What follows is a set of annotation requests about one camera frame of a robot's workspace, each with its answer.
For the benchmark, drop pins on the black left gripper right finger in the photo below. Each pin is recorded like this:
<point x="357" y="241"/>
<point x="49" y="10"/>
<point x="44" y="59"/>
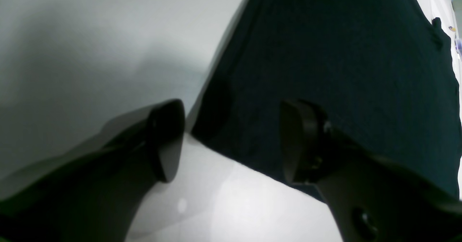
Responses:
<point x="371" y="198"/>

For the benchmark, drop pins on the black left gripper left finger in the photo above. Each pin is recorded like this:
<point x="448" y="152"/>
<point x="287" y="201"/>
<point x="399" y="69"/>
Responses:
<point x="96" y="197"/>

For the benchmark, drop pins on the black T-shirt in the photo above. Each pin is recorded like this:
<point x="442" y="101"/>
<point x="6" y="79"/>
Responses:
<point x="379" y="68"/>

